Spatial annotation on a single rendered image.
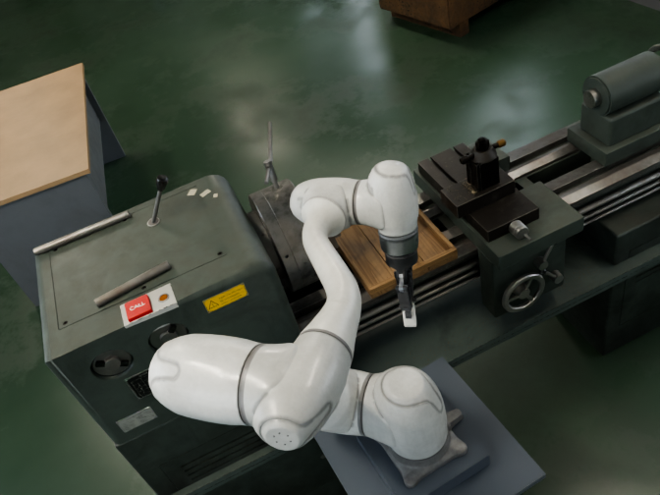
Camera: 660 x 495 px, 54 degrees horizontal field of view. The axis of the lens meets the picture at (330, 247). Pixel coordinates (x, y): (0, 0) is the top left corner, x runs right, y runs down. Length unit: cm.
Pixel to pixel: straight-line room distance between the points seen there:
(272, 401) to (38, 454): 240
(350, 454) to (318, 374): 85
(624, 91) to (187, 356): 166
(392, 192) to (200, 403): 60
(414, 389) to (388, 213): 41
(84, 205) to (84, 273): 174
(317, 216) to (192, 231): 51
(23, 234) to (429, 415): 262
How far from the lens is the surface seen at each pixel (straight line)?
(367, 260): 205
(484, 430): 181
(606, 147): 235
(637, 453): 267
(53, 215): 359
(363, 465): 180
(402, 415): 151
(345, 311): 110
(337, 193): 141
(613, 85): 226
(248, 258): 163
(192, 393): 105
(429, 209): 222
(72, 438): 325
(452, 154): 227
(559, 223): 205
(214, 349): 105
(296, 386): 97
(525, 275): 209
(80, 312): 173
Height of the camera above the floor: 232
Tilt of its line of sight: 42 degrees down
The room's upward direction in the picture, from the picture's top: 17 degrees counter-clockwise
